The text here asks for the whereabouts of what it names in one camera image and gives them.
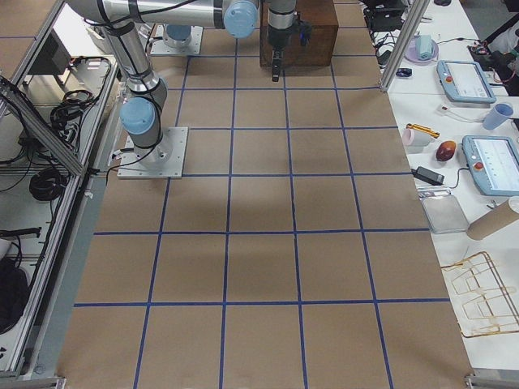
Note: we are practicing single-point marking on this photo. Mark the aluminium frame post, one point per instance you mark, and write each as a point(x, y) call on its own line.
point(410, 26)

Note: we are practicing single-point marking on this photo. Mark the blue teach pendant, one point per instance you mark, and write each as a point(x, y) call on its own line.
point(493, 163)
point(464, 82)

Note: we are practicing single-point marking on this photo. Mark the blue teach pendant far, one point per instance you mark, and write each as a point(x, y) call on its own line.
point(464, 82)

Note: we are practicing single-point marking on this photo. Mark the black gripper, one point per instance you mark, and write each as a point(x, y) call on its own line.
point(277, 38)

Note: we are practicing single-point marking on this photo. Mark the red mango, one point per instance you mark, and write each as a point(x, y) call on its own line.
point(446, 150)

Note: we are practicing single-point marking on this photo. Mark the purple plate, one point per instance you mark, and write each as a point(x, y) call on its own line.
point(419, 56)

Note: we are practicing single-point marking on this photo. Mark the grey metal tray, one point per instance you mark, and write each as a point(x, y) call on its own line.
point(444, 214)

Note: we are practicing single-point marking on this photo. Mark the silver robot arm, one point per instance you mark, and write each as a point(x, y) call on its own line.
point(120, 21)

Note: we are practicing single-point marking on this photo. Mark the blue teach pendant near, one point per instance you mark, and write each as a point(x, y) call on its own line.
point(493, 163)

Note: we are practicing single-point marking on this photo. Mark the blue plastic cup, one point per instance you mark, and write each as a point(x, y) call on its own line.
point(500, 113)

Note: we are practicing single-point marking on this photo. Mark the cardboard tube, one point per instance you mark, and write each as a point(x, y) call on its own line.
point(495, 220)

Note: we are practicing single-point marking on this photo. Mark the dark wooden drawer cabinet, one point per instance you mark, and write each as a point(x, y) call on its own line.
point(314, 31)

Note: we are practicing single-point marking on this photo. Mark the gold metal cylinder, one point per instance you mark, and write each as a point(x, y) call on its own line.
point(424, 129)

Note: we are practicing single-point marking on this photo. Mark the pink paper cup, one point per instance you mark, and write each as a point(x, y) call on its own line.
point(415, 141)

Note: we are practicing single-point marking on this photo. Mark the black power brick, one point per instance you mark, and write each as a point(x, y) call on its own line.
point(428, 176)

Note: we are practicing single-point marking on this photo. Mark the small black device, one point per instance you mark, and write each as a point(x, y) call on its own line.
point(404, 72)

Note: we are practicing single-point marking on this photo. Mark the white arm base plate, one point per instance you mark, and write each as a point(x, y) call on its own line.
point(166, 160)
point(176, 40)

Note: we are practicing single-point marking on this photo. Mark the gold wire rack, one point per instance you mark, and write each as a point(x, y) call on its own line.
point(483, 303)

